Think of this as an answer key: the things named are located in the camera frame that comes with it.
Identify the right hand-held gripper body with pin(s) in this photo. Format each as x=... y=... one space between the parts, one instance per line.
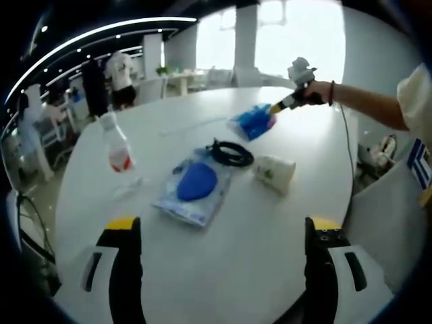
x=302 y=72

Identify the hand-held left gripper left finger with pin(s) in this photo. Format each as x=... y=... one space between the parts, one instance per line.
x=126 y=256

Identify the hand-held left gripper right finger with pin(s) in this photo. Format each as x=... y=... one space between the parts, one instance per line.
x=320 y=266

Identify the blue tissue packet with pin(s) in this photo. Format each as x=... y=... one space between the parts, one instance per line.
x=251 y=122

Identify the paper cup green print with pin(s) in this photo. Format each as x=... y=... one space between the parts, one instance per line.
x=275 y=173

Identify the blue mouse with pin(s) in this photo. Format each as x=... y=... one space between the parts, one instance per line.
x=197 y=182

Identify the clear plastic bottle red label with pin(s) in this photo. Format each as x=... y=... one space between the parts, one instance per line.
x=116 y=145

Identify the person's right hand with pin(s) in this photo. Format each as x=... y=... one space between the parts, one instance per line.
x=322 y=91

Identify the grey white chair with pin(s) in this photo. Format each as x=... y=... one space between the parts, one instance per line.
x=388 y=216

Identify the distant white table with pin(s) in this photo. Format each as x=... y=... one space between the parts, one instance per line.
x=185 y=79

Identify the white bag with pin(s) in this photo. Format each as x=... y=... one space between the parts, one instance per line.
x=384 y=150

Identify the person's white shirt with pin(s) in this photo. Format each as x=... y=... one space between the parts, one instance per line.
x=416 y=98

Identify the green potted plant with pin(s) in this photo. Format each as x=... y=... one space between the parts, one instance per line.
x=161 y=71

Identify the white mesh office chair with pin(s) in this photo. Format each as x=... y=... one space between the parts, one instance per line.
x=55 y=135

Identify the blue white striped cloth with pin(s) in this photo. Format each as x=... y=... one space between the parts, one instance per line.
x=420 y=162

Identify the curved ceiling light strip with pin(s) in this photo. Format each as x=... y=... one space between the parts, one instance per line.
x=101 y=32

